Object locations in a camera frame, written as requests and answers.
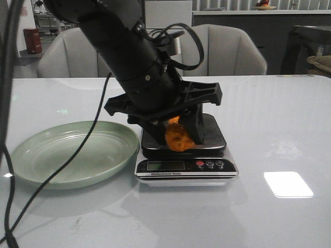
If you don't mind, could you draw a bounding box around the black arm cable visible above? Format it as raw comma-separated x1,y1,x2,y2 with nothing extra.
0,0,205,248

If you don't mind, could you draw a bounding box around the grey upholstered chair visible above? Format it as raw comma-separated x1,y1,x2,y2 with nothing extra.
37,27,110,78
178,24,267,76

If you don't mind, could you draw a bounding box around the beige cushion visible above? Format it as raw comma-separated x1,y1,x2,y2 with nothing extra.
307,55,331,78

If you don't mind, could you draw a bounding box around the right grey upholstered chair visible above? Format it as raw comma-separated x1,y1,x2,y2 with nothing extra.
178,24,267,76

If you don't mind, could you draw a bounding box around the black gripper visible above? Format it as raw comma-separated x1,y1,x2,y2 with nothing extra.
104,81,222,149

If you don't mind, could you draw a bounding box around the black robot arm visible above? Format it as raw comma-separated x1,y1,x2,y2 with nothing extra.
46,1,222,145

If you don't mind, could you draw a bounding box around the fruit bowl on counter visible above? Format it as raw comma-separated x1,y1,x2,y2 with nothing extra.
253,0,277,10

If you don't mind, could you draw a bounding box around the red bin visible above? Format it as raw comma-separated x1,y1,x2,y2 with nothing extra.
23,28,42,54

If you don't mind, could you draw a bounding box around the dark appliance box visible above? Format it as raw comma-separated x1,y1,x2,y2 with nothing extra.
280,25,330,74

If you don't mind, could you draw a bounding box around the light green plate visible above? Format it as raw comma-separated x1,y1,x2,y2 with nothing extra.
11,121,139,190

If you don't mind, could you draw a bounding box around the white cabinet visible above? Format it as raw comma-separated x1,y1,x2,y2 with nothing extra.
145,1,192,29

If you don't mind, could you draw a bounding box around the orange corn cob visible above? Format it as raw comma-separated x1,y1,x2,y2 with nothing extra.
165,116,195,152

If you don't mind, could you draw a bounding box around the left grey upholstered chair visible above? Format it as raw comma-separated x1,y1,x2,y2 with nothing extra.
37,27,110,78

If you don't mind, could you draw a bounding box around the digital kitchen scale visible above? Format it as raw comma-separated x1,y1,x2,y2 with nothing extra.
134,114,239,187

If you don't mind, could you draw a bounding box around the dark grey counter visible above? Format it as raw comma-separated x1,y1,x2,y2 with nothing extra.
193,10,330,74

